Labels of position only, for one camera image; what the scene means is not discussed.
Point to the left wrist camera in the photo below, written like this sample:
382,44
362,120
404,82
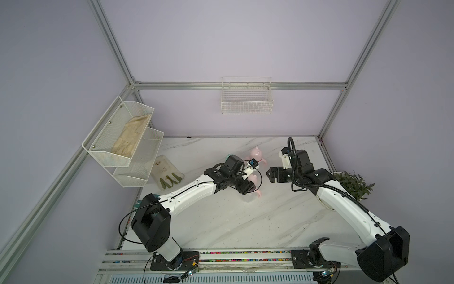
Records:
250,167

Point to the white mesh shelf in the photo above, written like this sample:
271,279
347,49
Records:
138,172
100,142

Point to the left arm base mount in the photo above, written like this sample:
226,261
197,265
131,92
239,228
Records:
184,261

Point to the beige cloth glove in shelf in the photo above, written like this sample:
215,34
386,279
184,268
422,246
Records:
130,136

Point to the white mesh lower shelf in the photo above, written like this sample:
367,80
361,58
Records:
138,172

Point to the white wire wall basket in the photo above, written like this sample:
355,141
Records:
246,95

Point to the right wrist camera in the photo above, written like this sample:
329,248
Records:
285,158

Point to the white mesh upper shelf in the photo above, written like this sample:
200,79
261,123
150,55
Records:
100,142

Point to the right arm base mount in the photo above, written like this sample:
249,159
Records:
311,257

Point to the clear baby bottle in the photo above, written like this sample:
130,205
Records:
249,197

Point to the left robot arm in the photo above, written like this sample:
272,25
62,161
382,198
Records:
152,220

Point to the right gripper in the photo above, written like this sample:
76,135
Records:
280,171

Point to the beige glove on table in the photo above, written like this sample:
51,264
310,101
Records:
165,174

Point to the potted green plant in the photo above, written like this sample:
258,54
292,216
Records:
354,184

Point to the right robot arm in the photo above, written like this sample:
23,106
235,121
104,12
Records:
384,248

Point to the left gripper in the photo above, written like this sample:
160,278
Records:
245,187

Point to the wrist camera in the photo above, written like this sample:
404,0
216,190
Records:
250,167
285,158

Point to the aluminium front rail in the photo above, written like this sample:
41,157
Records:
217,260

